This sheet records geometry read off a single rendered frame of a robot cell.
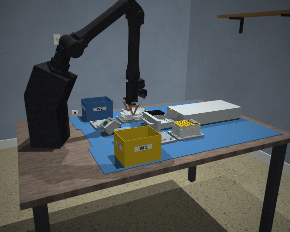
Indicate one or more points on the blue open-top bin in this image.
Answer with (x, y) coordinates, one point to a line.
(97, 108)

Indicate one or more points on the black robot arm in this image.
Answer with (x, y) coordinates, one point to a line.
(73, 45)

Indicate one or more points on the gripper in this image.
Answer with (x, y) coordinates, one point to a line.
(129, 101)

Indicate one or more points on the blue bench mat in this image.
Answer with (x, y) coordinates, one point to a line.
(216, 135)

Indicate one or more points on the yellow open-top bin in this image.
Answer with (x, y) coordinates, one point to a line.
(137, 145)

